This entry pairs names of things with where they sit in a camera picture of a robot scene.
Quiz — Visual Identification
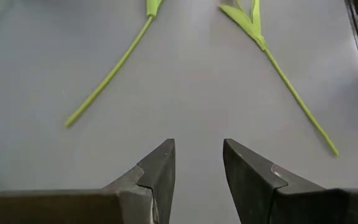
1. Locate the red artificial tulip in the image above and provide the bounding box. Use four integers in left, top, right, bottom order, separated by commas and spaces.
64, 0, 165, 129

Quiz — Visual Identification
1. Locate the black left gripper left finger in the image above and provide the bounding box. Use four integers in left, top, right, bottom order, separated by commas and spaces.
0, 138, 177, 224

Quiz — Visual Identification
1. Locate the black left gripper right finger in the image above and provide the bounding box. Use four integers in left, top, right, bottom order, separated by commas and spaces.
223, 138, 358, 224

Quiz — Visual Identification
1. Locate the yellow artificial tulip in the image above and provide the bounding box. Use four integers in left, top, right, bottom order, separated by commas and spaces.
218, 0, 340, 157

